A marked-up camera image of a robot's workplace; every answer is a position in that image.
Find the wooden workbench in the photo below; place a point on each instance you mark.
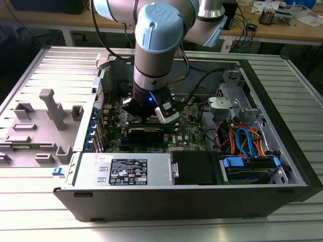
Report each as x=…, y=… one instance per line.
x=75, y=17

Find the blue expansion slot clip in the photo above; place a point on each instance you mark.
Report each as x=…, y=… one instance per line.
x=90, y=136
x=93, y=124
x=95, y=112
x=88, y=146

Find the black graphics card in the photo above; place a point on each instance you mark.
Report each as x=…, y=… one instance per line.
x=145, y=136

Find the hard disk in blue carrier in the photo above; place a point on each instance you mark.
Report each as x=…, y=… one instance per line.
x=248, y=174

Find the black upright box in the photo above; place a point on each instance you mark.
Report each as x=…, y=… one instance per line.
x=231, y=15

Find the black open PC case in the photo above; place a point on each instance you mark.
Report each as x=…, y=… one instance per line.
x=176, y=204

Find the black drive bay box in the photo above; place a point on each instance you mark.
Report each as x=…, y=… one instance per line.
x=194, y=167

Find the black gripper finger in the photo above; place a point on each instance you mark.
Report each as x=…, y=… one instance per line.
x=131, y=107

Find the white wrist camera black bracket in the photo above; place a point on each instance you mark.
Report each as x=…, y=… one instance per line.
x=167, y=114

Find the small blue plastic clip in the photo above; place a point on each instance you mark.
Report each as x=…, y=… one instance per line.
x=58, y=172

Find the small black adapter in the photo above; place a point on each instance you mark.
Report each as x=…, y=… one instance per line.
x=252, y=27

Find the grey parts rack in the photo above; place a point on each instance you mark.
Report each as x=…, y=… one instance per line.
x=43, y=133

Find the white paper sheet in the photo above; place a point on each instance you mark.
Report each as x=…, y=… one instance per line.
x=309, y=20

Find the metal heat sink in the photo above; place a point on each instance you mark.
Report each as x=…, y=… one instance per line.
x=267, y=17

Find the green circuit board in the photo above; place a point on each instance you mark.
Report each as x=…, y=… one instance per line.
x=283, y=17

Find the black RAM stick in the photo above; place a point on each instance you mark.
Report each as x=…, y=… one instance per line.
x=135, y=124

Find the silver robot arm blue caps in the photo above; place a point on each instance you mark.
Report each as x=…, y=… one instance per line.
x=156, y=63

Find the silver drive cage bracket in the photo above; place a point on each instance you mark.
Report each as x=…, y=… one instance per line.
x=222, y=103

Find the silver power supply unit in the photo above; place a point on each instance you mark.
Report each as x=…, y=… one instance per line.
x=85, y=171

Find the large black box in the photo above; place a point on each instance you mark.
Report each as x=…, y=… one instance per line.
x=50, y=6

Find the green motherboard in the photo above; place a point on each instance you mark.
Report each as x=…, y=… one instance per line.
x=191, y=123

